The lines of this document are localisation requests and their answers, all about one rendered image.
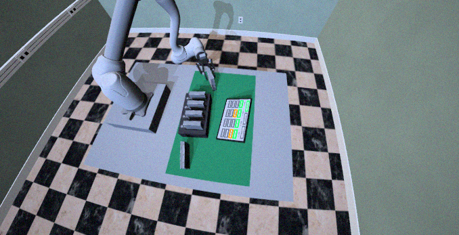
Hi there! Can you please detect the green flat mat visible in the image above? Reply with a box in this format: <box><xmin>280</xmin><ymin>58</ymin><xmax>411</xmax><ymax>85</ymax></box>
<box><xmin>166</xmin><ymin>71</ymin><xmax>256</xmax><ymax>186</ymax></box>

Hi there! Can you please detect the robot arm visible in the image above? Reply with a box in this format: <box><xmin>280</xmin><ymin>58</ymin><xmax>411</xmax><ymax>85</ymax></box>
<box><xmin>92</xmin><ymin>0</ymin><xmax>207</xmax><ymax>121</ymax></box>

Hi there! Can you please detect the grey hard drive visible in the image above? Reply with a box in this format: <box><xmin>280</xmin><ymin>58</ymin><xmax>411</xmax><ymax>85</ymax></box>
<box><xmin>206</xmin><ymin>68</ymin><xmax>216</xmax><ymax>91</ymax></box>
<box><xmin>189</xmin><ymin>91</ymin><xmax>207</xmax><ymax>101</ymax></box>
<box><xmin>187</xmin><ymin>100</ymin><xmax>206</xmax><ymax>110</ymax></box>
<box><xmin>183</xmin><ymin>121</ymin><xmax>204</xmax><ymax>130</ymax></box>
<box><xmin>185</xmin><ymin>110</ymin><xmax>205</xmax><ymax>120</ymax></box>

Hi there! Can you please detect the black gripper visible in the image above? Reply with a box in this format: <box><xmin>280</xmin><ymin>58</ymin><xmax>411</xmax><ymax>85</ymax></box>
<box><xmin>196</xmin><ymin>52</ymin><xmax>215</xmax><ymax>77</ymax></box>

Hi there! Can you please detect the status display screen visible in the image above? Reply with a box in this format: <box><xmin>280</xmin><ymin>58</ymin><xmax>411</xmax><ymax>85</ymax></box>
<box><xmin>216</xmin><ymin>98</ymin><xmax>252</xmax><ymax>143</ymax></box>

